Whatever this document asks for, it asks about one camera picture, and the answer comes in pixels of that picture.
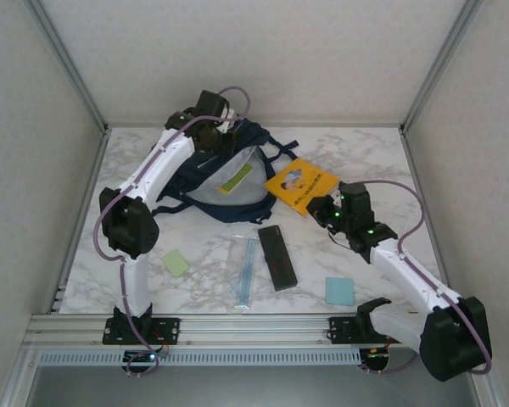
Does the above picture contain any yellow book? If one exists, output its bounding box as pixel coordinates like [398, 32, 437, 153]
[263, 159, 338, 218]

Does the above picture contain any green notebook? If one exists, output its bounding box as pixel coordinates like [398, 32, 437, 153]
[219, 163, 255, 195]

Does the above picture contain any black pencil case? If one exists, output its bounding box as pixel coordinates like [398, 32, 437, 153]
[257, 226, 299, 293]

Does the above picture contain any navy blue backpack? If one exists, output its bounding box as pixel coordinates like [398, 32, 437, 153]
[152, 118, 300, 225]

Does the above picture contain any light blue sticky note pad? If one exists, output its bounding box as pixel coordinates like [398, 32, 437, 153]
[324, 276, 356, 305]

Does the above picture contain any green sticky note pad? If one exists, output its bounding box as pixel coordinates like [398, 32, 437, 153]
[159, 249, 192, 279]

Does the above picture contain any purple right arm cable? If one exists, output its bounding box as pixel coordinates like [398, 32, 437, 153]
[362, 180, 493, 376]

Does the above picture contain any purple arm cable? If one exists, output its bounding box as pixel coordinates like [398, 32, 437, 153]
[92, 86, 251, 379]
[362, 180, 493, 376]

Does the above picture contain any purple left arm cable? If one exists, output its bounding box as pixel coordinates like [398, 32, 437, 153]
[92, 86, 251, 379]

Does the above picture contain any aluminium side table rail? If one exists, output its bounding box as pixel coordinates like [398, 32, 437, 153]
[400, 129, 462, 314]
[46, 129, 112, 315]

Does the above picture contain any aluminium back frame bar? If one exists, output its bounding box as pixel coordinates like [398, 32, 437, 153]
[104, 121, 405, 130]

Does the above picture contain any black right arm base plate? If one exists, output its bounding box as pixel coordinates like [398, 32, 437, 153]
[328, 315, 407, 344]

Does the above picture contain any aluminium mounting rail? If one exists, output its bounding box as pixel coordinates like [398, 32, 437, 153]
[24, 312, 487, 351]

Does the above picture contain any white slotted cable duct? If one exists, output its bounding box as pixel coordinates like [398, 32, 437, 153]
[36, 349, 362, 367]

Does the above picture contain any aluminium frame post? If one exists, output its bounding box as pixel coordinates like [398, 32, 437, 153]
[23, 0, 110, 133]
[400, 0, 485, 133]

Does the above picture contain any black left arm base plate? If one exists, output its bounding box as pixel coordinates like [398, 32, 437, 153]
[102, 316, 182, 345]

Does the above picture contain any aluminium lower frame leg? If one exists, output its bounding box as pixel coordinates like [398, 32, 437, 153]
[466, 348, 509, 407]
[0, 348, 42, 407]

